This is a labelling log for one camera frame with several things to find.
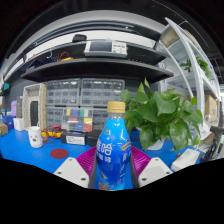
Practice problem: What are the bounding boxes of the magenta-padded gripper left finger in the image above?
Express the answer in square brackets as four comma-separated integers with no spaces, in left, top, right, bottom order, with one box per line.
[53,145,98,189]

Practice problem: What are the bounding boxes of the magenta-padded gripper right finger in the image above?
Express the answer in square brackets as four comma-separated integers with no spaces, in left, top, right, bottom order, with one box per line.
[129,145,174,189]

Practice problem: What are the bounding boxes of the blue drink bottle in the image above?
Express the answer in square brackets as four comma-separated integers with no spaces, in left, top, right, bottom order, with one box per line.
[94,100,133,192]

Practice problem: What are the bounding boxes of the flat round red coaster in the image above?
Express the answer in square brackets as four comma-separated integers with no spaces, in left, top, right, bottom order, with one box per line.
[49,148,69,160]

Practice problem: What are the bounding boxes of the white power adapter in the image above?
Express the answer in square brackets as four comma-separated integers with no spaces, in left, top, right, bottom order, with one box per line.
[170,148,201,172]

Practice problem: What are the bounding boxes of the flat black case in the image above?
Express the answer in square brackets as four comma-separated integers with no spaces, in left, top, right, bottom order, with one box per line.
[85,129,103,148]

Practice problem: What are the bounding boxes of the red and yellow clamp meter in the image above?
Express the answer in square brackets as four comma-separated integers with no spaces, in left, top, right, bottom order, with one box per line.
[40,125,66,142]

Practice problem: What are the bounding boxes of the white mug with face print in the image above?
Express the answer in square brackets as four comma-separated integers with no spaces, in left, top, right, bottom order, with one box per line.
[27,125,44,149]

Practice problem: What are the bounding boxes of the clear organizer with coloured parts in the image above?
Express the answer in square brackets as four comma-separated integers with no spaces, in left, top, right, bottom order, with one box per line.
[61,107,94,133]

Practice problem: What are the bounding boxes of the small grey drawer cabinet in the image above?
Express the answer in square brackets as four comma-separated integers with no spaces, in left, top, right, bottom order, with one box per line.
[92,108,109,131]
[45,106,65,128]

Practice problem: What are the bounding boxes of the green potted plant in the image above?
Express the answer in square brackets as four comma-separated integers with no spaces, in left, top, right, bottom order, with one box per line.
[119,77,204,152]

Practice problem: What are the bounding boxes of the black device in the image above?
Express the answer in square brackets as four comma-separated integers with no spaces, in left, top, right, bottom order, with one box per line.
[199,125,224,164]

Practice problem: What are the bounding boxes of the black rectangular case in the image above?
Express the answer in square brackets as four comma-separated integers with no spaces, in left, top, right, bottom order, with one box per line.
[29,100,40,127]

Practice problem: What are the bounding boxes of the small white box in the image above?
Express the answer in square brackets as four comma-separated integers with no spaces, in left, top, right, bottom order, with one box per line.
[12,117,26,132]

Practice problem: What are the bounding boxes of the white perforated tray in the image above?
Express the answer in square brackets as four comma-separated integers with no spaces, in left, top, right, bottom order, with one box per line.
[21,83,48,130]

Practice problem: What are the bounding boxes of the blue box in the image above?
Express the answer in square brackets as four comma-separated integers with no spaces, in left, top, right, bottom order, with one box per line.
[2,115,15,130]

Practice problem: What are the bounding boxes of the dark grey box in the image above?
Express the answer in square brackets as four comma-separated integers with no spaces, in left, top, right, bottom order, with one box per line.
[15,95,24,118]

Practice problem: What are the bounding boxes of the purple bag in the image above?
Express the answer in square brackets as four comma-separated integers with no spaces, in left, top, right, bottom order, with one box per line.
[10,99,18,118]

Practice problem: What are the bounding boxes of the white shelf unit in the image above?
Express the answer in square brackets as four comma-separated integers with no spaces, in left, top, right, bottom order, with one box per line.
[156,17,224,141]

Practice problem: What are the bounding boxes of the black bench shelf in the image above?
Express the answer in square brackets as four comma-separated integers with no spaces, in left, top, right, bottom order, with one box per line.
[3,38,175,84]

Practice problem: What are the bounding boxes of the yellow and red test leads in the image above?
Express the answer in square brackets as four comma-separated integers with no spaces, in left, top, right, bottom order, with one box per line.
[58,51,74,63]

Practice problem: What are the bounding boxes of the black pouch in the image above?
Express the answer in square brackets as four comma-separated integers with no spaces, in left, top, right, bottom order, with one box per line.
[71,33,88,43]

